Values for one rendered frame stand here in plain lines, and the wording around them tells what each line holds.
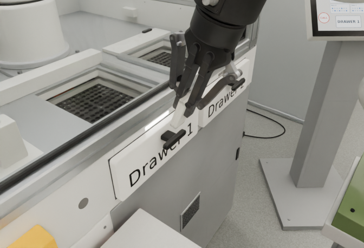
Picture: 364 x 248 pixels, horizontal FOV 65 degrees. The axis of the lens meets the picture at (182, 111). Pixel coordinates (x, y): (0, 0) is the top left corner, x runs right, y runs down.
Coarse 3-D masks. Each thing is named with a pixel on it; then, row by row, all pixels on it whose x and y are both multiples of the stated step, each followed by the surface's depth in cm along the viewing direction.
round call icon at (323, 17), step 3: (318, 12) 104; (321, 12) 104; (324, 12) 104; (327, 12) 104; (318, 15) 104; (321, 15) 104; (324, 15) 104; (327, 15) 104; (318, 18) 104; (321, 18) 104; (324, 18) 104; (327, 18) 104; (318, 21) 104; (321, 21) 104; (324, 21) 104; (327, 21) 104
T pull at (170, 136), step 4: (168, 132) 64; (172, 132) 64; (180, 132) 63; (184, 132) 64; (164, 136) 62; (168, 136) 62; (172, 136) 62; (176, 136) 62; (180, 136) 63; (164, 140) 63; (168, 140) 61; (172, 140) 61; (176, 140) 62; (164, 144) 60; (168, 144) 60; (172, 144) 61; (164, 148) 60; (168, 148) 60
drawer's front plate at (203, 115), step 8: (240, 64) 90; (248, 64) 94; (248, 72) 97; (216, 80) 81; (208, 88) 77; (224, 88) 84; (216, 96) 81; (224, 96) 86; (232, 96) 92; (224, 104) 88; (200, 112) 78; (208, 112) 80; (216, 112) 85; (200, 120) 79; (208, 120) 82
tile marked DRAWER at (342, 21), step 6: (336, 18) 104; (342, 18) 104; (348, 18) 104; (354, 18) 104; (360, 18) 104; (336, 24) 104; (342, 24) 104; (348, 24) 104; (354, 24) 104; (360, 24) 104
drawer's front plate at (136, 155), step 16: (160, 128) 62; (192, 128) 75; (144, 144) 59; (160, 144) 64; (176, 144) 70; (112, 160) 54; (128, 160) 56; (144, 160) 61; (160, 160) 66; (112, 176) 56; (128, 176) 58; (144, 176) 63; (128, 192) 60
